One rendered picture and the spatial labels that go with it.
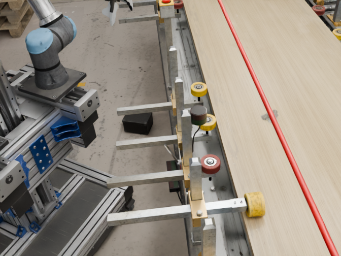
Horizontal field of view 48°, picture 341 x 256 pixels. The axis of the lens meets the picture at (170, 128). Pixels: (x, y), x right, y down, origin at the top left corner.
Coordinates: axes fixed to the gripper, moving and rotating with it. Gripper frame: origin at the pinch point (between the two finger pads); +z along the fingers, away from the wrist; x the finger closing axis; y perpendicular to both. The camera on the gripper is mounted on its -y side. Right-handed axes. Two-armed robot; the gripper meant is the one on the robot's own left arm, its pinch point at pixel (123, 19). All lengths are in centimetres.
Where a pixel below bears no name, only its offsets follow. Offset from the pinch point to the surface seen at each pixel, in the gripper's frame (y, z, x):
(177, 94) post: -25.5, 27.5, 4.9
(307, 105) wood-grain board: -74, 42, -27
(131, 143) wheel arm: -8, 49, 20
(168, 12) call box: 0.1, 13.7, -37.2
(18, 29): 256, 122, -143
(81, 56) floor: 164, 132, -136
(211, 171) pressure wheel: -50, 43, 26
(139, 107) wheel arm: 1.7, 49.6, -3.6
